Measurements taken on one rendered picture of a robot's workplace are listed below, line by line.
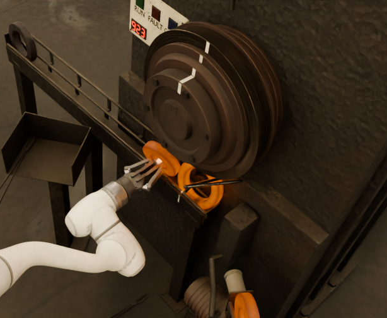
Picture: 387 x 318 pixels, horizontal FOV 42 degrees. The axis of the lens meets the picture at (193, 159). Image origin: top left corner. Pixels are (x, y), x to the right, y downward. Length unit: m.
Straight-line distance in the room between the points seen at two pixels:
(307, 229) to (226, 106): 0.49
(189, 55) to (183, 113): 0.15
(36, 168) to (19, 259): 0.74
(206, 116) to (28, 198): 1.51
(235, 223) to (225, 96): 0.47
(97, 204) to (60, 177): 0.36
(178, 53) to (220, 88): 0.17
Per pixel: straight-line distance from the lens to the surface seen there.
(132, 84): 1.90
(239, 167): 1.45
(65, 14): 3.85
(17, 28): 2.39
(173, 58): 1.40
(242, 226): 1.62
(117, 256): 1.57
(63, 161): 1.99
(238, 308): 1.58
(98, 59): 3.43
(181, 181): 1.78
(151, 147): 1.74
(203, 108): 1.31
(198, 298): 1.78
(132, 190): 1.68
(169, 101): 1.40
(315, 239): 1.57
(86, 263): 1.48
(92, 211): 1.60
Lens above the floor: 2.10
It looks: 48 degrees down
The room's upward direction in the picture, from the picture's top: 11 degrees clockwise
